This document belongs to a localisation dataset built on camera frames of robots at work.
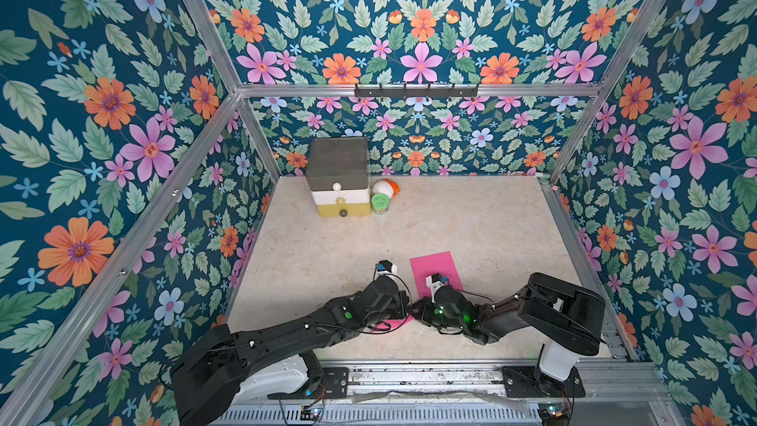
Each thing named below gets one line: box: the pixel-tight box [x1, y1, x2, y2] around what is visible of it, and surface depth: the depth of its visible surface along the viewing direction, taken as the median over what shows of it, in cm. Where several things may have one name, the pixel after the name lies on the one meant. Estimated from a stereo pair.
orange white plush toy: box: [372, 178, 401, 199], surface depth 113 cm
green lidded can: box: [370, 192, 392, 215], surface depth 109 cm
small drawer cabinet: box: [305, 136, 372, 218], surface depth 103 cm
